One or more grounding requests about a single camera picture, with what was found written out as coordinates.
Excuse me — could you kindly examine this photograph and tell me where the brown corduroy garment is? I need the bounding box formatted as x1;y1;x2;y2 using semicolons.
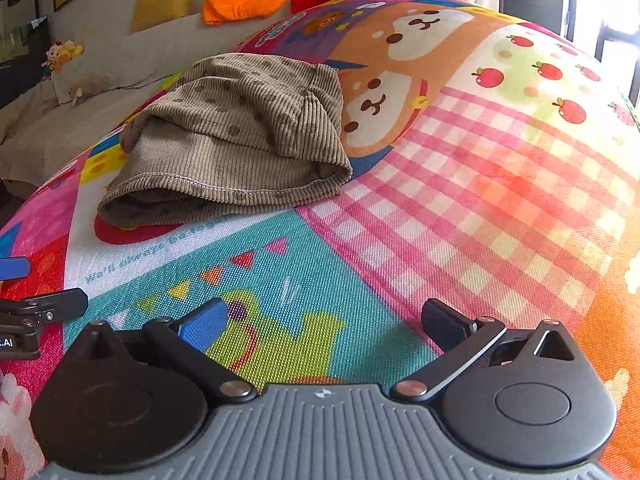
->
96;52;353;231

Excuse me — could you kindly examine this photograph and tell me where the beige covered sofa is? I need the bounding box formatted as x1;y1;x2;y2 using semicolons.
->
0;0;301;196

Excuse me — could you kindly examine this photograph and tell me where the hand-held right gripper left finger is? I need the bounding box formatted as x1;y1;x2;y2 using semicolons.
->
75;297;258;403

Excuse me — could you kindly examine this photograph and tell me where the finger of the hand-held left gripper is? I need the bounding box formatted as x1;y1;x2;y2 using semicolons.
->
0;257;32;282
0;287;90;323

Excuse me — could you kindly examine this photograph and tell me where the yellow pillow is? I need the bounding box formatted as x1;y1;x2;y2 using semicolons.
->
131;0;200;35

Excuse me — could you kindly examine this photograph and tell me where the beige plush toy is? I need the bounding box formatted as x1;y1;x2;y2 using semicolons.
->
67;75;108;106

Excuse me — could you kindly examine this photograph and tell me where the dark cabinet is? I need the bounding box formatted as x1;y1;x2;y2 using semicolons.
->
0;16;51;108

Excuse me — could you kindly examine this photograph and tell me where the colourful printed play mat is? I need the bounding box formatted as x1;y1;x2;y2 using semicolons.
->
0;0;640;480

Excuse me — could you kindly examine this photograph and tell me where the black framed window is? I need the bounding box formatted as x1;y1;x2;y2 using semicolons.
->
565;0;640;126

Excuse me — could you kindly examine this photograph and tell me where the yellow plush toy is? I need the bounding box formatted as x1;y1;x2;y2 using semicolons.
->
42;40;84;73

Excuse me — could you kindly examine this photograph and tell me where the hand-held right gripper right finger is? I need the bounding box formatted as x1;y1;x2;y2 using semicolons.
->
390;298;576;403

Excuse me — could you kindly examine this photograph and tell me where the dark framed picture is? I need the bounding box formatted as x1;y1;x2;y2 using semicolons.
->
0;0;40;28

